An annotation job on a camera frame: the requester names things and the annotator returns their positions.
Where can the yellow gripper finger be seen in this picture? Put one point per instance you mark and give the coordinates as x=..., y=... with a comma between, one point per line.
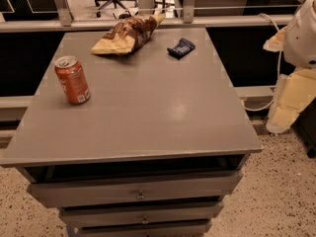
x=275, y=43
x=292, y=96

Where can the blue rxbar wrapper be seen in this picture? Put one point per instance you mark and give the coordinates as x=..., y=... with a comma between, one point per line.
x=183, y=47

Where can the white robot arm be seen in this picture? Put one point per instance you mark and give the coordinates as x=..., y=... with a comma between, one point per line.
x=299, y=47

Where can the red soda can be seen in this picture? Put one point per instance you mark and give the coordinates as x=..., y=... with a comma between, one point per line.
x=71, y=76

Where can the grey drawer cabinet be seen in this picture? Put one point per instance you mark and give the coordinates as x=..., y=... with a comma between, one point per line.
x=153, y=152

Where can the brown chip bag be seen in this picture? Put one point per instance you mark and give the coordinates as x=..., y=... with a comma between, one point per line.
x=128, y=35

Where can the grey metal railing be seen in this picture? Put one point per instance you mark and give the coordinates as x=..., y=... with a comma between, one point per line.
x=26, y=16

